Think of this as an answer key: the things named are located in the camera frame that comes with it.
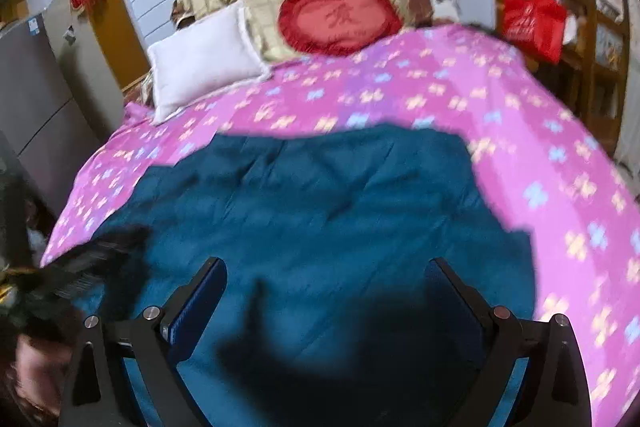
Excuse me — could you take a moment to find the dark teal puffer jacket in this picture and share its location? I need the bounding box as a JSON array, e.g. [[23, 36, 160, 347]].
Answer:
[[78, 124, 536, 426]]

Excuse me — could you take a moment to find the person's left hand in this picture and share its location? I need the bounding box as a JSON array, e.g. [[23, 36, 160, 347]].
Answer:
[[15, 335, 73, 417]]

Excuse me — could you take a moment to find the pink floral bed quilt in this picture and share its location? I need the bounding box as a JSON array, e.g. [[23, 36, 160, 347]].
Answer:
[[43, 25, 639, 426]]

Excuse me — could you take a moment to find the grey refrigerator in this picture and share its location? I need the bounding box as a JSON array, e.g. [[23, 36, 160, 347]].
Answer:
[[1, 0, 124, 216]]

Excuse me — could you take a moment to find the wooden chair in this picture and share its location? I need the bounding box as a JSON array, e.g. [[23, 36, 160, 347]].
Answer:
[[558, 0, 631, 157]]

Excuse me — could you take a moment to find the white pillow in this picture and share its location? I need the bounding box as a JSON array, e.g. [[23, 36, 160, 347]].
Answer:
[[148, 1, 271, 124]]

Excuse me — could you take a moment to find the red plastic bag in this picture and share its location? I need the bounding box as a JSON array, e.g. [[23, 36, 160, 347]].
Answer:
[[501, 0, 567, 65]]

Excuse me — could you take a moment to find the red heart-shaped cushion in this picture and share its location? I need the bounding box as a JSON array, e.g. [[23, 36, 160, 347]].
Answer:
[[278, 0, 402, 56]]

